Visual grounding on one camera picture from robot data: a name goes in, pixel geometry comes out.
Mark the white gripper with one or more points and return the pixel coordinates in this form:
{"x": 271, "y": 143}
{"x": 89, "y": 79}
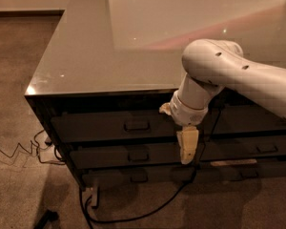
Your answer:
{"x": 187, "y": 114}

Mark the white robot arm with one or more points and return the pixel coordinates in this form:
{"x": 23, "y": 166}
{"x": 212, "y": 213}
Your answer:
{"x": 211, "y": 66}

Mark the black floor stand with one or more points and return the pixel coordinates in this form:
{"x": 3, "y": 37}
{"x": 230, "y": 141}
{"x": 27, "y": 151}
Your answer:
{"x": 49, "y": 220}

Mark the dark counter cabinet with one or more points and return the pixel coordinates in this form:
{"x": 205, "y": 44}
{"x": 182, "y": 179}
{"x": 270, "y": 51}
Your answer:
{"x": 125, "y": 55}

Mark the drawer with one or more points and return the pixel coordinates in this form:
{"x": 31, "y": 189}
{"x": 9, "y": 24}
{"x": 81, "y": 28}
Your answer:
{"x": 113, "y": 126}
{"x": 127, "y": 155}
{"x": 116, "y": 177}
{"x": 242, "y": 148}
{"x": 238, "y": 115}
{"x": 240, "y": 172}

